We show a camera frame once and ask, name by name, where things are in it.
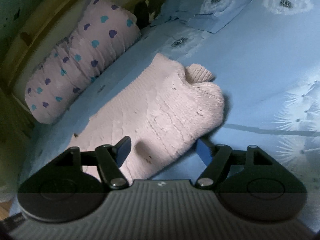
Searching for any wooden bed headboard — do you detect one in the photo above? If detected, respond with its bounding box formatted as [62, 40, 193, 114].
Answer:
[0, 0, 161, 100]

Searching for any pink heart-patterned rolled quilt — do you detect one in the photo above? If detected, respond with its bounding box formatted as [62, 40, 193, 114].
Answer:
[24, 0, 140, 124]

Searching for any black and white garment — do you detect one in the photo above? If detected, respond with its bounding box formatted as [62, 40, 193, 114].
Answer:
[133, 0, 165, 29]

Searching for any blue floral bed sheet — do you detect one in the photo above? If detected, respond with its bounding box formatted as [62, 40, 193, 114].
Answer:
[20, 0, 319, 231]

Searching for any blue floral pillow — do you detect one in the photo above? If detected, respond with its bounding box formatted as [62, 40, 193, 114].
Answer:
[151, 0, 252, 34]

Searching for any pink knitted sweater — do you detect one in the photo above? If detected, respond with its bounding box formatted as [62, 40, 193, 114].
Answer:
[69, 54, 225, 181]

